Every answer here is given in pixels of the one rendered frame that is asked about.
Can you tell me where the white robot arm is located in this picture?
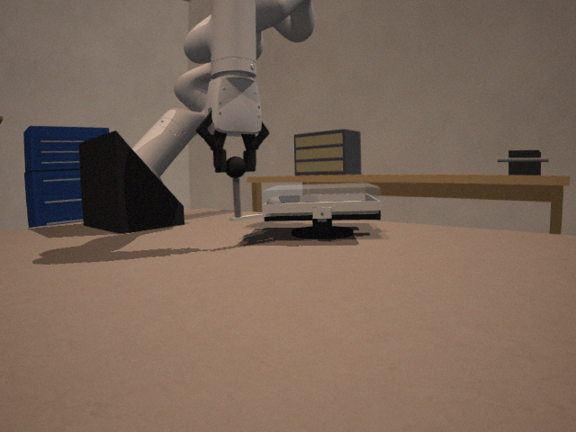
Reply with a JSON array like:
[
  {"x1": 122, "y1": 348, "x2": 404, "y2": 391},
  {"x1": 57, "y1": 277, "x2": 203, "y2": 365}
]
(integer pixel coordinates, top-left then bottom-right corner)
[{"x1": 132, "y1": 0, "x2": 315, "y2": 183}]

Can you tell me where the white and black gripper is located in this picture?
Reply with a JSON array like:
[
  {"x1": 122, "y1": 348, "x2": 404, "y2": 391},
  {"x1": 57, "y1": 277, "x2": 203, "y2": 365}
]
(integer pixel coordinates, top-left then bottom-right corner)
[{"x1": 196, "y1": 75, "x2": 269, "y2": 173}]

